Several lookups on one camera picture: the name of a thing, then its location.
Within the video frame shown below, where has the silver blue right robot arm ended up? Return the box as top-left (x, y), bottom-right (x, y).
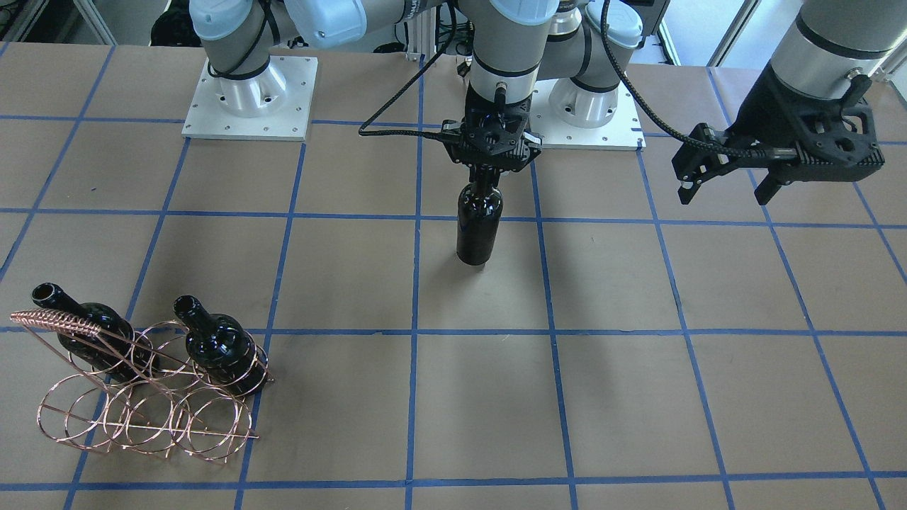
top-left (419, 1), bottom-right (642, 183)

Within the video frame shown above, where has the dark wine bottle in basket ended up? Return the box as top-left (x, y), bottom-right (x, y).
top-left (173, 295), bottom-right (268, 397)

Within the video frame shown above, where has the dark glass wine bottle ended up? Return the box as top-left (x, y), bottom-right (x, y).
top-left (456, 166), bottom-right (503, 266)

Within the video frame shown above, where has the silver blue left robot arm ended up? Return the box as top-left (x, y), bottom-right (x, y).
top-left (672, 1), bottom-right (905, 205)

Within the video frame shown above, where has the copper wire wine basket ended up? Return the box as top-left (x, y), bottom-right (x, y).
top-left (36, 322), bottom-right (258, 464)

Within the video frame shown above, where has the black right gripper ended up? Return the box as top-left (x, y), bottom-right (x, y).
top-left (441, 91), bottom-right (542, 188)

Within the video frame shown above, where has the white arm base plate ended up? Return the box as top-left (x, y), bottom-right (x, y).
top-left (530, 78), bottom-right (646, 151)
top-left (181, 56), bottom-right (320, 142)

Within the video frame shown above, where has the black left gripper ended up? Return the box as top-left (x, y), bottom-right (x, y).
top-left (672, 64), bottom-right (885, 206)

